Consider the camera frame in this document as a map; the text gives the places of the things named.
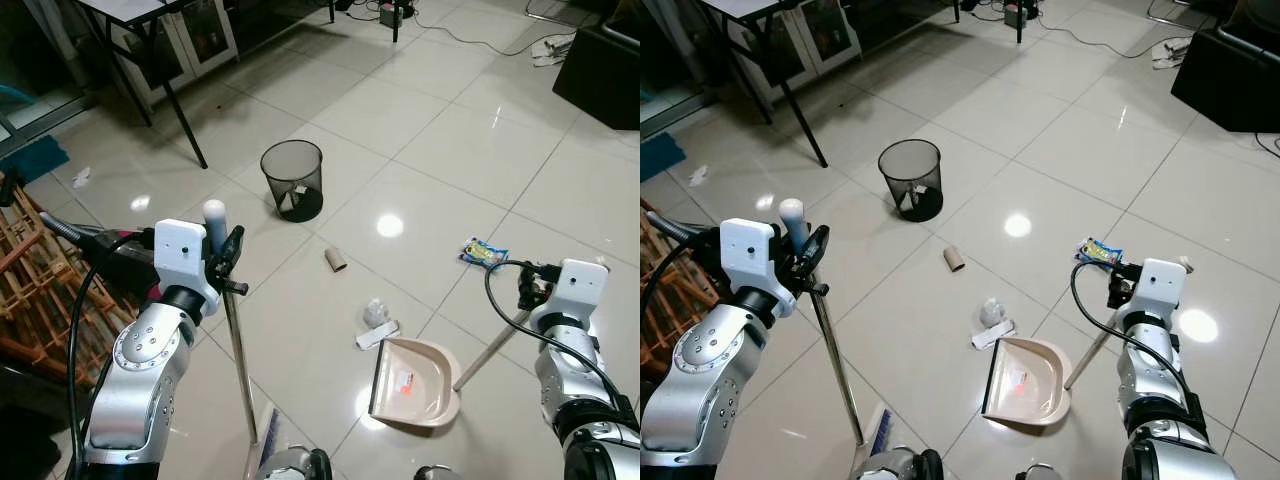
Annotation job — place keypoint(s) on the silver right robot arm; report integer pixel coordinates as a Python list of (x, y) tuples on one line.
[(1150, 370), (565, 365)]

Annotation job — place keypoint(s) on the large black box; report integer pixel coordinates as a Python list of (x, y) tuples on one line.
[(600, 80), (1225, 85)]

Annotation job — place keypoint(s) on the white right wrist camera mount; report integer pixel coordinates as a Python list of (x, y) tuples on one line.
[(582, 290), (1160, 288)]

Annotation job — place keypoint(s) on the blue floor mat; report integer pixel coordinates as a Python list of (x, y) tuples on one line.
[(35, 158), (660, 155)]

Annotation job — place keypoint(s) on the right robot leg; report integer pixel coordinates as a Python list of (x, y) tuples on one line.
[(1040, 472), (437, 473)]

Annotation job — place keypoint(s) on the white glass-door cabinet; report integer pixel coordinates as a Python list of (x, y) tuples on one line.
[(195, 45), (825, 40)]

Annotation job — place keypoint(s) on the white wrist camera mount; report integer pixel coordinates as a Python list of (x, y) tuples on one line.
[(582, 290), (748, 250), (178, 250), (1160, 288)]

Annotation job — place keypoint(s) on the robot leg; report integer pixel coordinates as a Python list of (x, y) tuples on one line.
[(900, 466), (1040, 472), (437, 473), (295, 466)]

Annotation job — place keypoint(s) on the black-legged folding table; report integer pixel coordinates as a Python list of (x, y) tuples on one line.
[(745, 8), (125, 8)]

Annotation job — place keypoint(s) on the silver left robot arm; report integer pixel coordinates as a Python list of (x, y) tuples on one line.
[(705, 375), (140, 370)]

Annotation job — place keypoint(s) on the brown cardboard tube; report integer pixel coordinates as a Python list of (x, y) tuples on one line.
[(335, 260), (955, 259)]

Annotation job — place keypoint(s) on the small crumpled white paper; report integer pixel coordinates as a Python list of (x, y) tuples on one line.
[(699, 176), (81, 178)]

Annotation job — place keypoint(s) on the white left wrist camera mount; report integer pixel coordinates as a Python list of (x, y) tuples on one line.
[(178, 250), (748, 250)]

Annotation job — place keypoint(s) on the black mesh wastebasket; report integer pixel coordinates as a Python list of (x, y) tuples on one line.
[(911, 180), (293, 180)]

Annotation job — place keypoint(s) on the white power strip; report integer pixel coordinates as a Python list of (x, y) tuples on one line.
[(1170, 52), (552, 48)]

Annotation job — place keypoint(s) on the teal plastic stool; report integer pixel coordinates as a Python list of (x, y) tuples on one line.
[(648, 98), (12, 97)]

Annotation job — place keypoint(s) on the blue yellow snack packet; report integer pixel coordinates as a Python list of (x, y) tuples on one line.
[(484, 252), (1098, 251)]

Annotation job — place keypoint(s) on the wooden lattice rack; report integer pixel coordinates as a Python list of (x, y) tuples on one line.
[(35, 290), (660, 290)]

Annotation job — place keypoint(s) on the left robot leg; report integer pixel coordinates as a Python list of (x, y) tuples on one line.
[(295, 466), (900, 466)]

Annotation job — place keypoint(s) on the flat white paper scrap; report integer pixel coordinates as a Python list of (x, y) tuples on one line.
[(993, 334), (378, 334)]

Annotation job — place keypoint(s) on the crumpled clear plastic wrapper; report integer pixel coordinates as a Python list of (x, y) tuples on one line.
[(993, 312), (376, 312)]

